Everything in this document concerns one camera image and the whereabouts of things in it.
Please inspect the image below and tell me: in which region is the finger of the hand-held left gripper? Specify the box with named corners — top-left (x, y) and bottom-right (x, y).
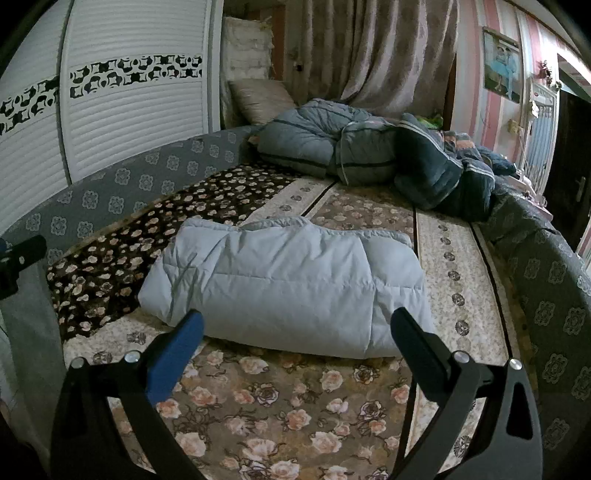
top-left (10, 234), bottom-right (48, 269)

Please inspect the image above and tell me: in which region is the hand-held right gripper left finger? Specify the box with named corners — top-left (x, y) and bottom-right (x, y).
top-left (50, 309), bottom-right (208, 480)

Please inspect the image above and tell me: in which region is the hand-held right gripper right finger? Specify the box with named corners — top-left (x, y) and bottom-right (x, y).
top-left (388, 307), bottom-right (544, 480)

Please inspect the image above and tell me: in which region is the light blue puffer jacket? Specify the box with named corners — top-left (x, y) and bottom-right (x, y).
top-left (137, 217), bottom-right (438, 360)

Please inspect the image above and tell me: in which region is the grey cloth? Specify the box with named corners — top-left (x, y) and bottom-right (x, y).
top-left (0, 263), bottom-right (71, 462)

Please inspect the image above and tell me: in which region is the floral bed blanket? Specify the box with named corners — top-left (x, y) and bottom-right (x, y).
top-left (46, 161), bottom-right (533, 480)

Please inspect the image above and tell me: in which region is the dark teal blanket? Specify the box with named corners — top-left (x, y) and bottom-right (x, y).
top-left (392, 113), bottom-right (498, 216)

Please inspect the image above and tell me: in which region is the multicoloured patterned quilt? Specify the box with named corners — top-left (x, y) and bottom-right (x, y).
top-left (438, 129), bottom-right (516, 177)

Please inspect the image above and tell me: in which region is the grey-blue folded quilt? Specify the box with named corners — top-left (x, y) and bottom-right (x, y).
top-left (252, 98), bottom-right (408, 188)

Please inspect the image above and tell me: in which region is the dark door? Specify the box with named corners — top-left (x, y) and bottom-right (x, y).
top-left (545, 88), bottom-right (591, 253)

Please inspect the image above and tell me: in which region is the white metal rack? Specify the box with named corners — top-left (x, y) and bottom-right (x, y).
top-left (521, 76), bottom-right (562, 200)

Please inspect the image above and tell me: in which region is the beige pillow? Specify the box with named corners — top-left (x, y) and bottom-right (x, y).
top-left (228, 78), bottom-right (297, 126)

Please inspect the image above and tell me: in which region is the beige patterned curtain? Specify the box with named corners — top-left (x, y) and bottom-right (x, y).
top-left (281, 0), bottom-right (461, 121)

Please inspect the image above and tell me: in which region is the white textured cushion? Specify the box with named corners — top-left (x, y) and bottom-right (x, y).
top-left (222, 16), bottom-right (275, 85)

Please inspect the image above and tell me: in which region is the grey floral bed rail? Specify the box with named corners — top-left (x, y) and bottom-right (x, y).
top-left (0, 124), bottom-right (265, 278)
top-left (475, 185), bottom-right (591, 468)

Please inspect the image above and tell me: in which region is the wall poster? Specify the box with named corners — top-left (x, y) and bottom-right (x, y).
top-left (482, 27), bottom-right (522, 104)

